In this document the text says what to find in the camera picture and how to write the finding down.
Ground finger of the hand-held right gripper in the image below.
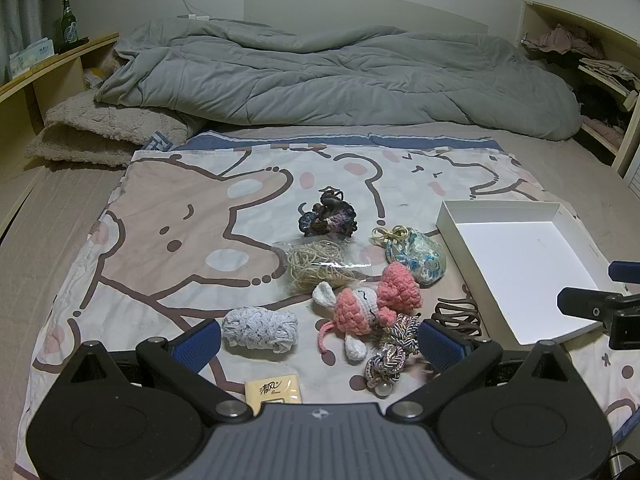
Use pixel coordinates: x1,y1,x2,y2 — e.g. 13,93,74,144
607,260,640,284
557,287,623,319

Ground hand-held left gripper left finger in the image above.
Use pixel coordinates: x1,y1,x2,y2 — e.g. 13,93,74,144
59,319,254,424

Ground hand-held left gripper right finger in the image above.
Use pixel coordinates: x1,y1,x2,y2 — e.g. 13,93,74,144
385,320,577,424

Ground white cardboard box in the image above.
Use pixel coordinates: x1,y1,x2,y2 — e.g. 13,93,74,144
436,200,629,346

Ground pink crochet bunny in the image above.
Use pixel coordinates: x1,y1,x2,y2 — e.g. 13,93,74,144
312,261,425,366

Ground yellow tissue packet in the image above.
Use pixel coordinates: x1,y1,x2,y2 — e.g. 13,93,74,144
244,377,304,414

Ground clear bag of beige hair ties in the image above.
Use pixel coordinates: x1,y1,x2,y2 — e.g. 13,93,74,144
272,237,374,294

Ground grey white knitted scrunchie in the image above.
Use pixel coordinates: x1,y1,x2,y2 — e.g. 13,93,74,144
221,306,300,355

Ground cartoon printed blanket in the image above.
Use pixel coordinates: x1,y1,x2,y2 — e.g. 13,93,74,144
15,130,640,480

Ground dark clothes pile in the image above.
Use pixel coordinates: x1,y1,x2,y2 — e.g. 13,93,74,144
571,82,632,132

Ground beige folded clothes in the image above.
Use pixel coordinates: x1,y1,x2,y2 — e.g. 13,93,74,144
579,57,640,95

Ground pink crumpled clothes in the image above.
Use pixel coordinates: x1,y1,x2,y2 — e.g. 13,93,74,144
521,24,606,59

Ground beige fluffy blanket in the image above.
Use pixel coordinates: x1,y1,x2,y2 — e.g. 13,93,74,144
24,54,194,169

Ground cream open shelf unit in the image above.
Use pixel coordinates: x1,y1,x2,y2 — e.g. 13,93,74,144
517,0,640,179

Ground grey duvet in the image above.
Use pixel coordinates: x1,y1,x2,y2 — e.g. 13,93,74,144
95,16,584,141

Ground wooden curved side shelf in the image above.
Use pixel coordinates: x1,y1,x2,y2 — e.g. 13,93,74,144
0,32,121,183

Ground white tissue pack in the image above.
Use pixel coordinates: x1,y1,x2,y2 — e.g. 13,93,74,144
7,37,55,81

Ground green glass bottle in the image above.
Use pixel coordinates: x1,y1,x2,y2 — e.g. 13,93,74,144
60,0,80,54

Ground grey curtain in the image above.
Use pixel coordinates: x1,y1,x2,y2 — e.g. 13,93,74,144
0,0,44,57

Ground braided multicolour cord scrunchie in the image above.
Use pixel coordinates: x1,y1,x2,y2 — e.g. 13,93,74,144
365,314,424,397

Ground yellow hair tie bundle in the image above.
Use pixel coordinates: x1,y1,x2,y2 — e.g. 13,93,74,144
371,225,410,247

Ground black cable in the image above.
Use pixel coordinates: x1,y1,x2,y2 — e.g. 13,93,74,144
606,452,640,480

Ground dark hair tie bundle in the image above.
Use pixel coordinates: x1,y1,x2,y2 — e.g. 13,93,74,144
297,186,359,237

